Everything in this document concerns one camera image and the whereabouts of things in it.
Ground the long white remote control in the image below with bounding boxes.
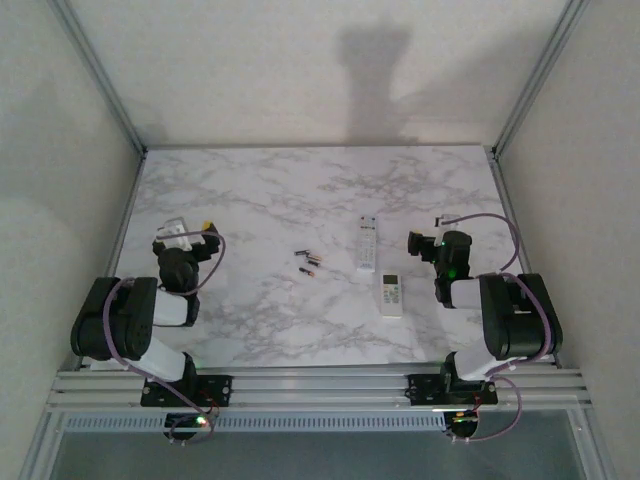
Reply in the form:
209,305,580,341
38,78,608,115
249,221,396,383
355,214,379,275

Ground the short white remote with display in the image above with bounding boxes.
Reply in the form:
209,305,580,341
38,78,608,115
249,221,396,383
379,272,404,319

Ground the black controller board with LED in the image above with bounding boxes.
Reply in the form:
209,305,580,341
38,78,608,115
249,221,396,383
164,412,210,444
444,410,482,442

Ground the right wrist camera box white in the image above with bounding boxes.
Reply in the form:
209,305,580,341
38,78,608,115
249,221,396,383
433,213,464,234

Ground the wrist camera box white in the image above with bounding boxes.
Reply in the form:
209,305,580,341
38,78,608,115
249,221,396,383
155,216,194,251
433,213,464,234

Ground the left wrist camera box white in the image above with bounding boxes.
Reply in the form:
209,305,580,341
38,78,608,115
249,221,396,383
155,216,194,251

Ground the aluminium side rail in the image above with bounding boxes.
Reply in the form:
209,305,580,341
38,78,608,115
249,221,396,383
487,149,561,369
74,149,149,371

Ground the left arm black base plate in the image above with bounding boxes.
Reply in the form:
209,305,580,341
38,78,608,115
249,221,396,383
140,374,235,407

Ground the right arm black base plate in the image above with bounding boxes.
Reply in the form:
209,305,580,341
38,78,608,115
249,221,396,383
407,372,499,406

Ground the aluminium mounting rail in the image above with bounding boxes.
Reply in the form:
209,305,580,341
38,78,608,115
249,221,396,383
47,367,594,409

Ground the aluminium frame post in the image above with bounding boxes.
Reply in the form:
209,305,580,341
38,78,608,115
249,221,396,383
489,0,596,159
47,0,149,159

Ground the grey slotted cable duct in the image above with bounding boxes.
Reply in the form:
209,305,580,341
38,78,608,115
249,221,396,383
64,413,449,434

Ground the aluminium frame leg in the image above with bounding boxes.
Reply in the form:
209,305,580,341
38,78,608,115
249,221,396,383
19,407,66,480
569,407,619,480

